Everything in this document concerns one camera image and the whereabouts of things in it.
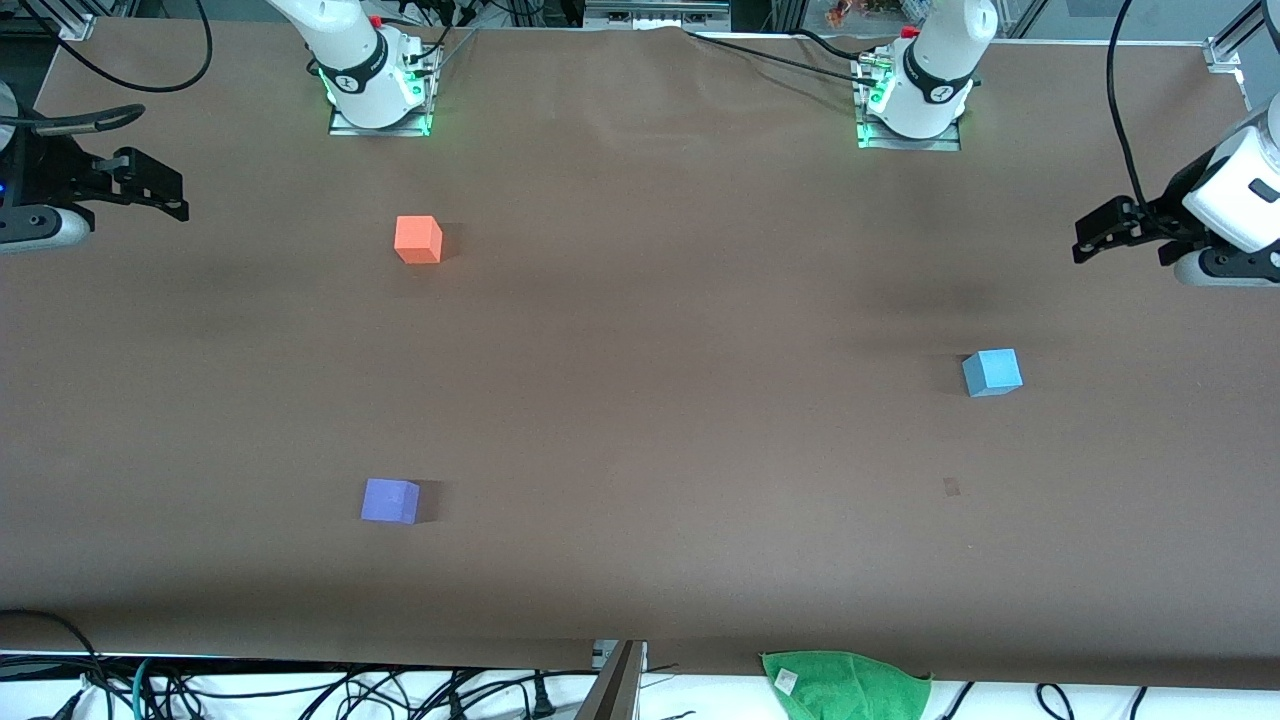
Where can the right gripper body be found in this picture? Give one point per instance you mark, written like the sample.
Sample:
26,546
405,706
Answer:
52,167

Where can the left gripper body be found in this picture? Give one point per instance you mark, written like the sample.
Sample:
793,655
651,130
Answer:
1167,213

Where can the light blue foam block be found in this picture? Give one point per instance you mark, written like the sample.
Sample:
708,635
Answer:
990,372

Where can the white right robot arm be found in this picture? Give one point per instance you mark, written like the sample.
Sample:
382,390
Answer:
350,60

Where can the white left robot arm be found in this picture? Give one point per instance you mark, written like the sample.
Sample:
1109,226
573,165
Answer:
935,70

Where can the orange foam block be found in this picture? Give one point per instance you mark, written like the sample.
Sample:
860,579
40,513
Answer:
417,240

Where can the purple foam block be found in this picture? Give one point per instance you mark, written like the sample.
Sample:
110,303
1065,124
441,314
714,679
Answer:
388,500

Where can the brown table cover sheet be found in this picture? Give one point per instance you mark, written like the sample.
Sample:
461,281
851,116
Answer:
700,450

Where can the grey power strip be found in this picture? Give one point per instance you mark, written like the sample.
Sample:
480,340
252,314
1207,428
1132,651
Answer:
655,12

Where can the green microfiber cloth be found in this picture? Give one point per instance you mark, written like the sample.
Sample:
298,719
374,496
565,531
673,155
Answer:
845,688

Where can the black power plug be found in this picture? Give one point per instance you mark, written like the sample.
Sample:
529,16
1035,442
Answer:
544,702

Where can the aluminium frame profile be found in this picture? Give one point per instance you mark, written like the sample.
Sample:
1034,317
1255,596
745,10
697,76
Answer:
1230,50
60,20

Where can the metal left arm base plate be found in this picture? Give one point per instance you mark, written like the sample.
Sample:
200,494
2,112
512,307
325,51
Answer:
960,142

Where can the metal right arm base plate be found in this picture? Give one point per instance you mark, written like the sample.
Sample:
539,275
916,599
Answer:
345,128

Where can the grey metal post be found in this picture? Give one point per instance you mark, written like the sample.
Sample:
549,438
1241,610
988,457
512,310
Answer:
612,690

